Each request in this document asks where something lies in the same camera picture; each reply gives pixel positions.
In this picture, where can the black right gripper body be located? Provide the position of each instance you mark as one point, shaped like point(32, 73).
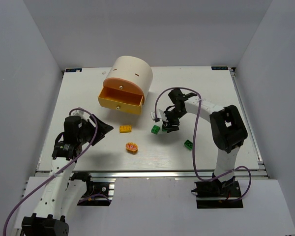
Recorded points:
point(170, 120)

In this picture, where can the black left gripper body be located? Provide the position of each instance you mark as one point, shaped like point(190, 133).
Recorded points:
point(94, 130)

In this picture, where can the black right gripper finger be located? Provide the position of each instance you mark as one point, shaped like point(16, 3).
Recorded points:
point(171, 128)
point(166, 123)

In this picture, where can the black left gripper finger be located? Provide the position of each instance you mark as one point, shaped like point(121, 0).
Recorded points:
point(99, 136)
point(101, 126)

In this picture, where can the yellow drawer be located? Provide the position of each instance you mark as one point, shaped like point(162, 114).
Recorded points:
point(121, 101)

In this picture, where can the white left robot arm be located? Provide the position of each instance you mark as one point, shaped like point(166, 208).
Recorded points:
point(63, 189)

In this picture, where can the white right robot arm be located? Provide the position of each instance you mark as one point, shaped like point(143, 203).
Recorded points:
point(227, 127)

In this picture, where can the yellow lego brick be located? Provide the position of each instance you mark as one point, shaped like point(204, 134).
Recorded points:
point(125, 128)

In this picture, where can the orange oval lego piece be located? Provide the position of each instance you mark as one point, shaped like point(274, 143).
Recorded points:
point(131, 148)

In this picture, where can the left blue corner label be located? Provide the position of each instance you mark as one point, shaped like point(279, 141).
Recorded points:
point(73, 70)

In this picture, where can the blue corner label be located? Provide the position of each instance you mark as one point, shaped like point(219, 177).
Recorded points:
point(73, 70)
point(218, 68)

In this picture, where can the cream drawer cabinet shell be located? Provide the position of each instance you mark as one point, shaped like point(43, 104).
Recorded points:
point(133, 69)

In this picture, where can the right blue corner label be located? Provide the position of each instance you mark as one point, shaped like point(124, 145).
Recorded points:
point(218, 68)

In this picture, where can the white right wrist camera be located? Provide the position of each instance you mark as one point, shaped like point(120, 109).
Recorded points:
point(158, 115)

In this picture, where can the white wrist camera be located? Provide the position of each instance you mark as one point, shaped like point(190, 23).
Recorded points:
point(77, 112)
point(158, 115)

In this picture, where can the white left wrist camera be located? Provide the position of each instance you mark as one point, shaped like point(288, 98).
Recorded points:
point(77, 112)

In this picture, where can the aluminium table front rail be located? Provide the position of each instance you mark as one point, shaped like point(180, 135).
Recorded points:
point(203, 174)

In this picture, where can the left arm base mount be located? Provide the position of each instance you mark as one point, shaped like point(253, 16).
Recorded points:
point(97, 192)

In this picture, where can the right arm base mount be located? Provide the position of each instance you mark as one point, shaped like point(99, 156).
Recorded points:
point(218, 195)

